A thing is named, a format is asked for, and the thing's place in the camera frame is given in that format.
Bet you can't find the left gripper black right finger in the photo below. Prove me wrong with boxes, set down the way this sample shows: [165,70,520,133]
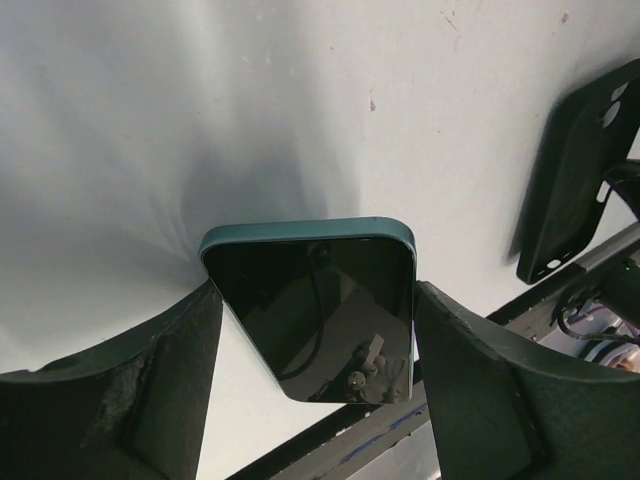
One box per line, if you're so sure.
[415,282,639,479]

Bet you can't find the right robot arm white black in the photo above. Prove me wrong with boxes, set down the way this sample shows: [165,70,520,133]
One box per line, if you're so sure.
[552,254,639,373]

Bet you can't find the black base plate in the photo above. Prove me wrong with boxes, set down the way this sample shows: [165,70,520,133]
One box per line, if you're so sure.
[234,289,640,480]

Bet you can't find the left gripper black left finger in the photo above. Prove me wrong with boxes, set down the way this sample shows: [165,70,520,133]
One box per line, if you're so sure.
[1,283,222,479]

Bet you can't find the teal phone black screen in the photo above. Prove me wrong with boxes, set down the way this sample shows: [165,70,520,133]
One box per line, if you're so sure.
[199,217,417,405]

